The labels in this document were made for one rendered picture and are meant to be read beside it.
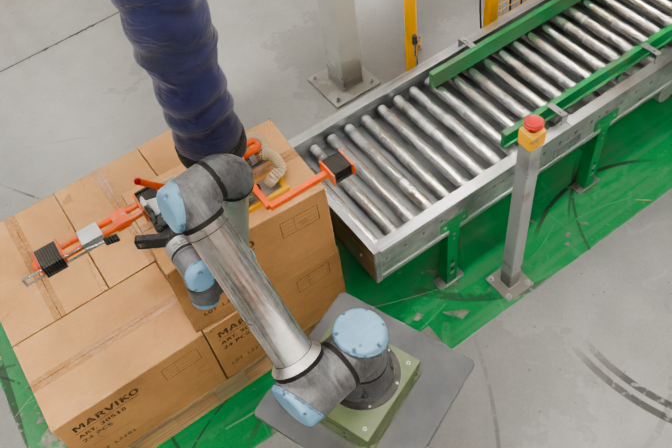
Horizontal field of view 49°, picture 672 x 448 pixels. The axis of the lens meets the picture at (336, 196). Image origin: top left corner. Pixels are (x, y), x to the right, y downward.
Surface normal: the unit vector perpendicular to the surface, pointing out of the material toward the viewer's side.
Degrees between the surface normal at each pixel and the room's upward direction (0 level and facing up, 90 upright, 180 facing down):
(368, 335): 9
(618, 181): 0
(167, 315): 0
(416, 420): 0
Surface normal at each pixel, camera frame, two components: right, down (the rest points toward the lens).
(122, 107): -0.11, -0.61
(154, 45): -0.15, 0.88
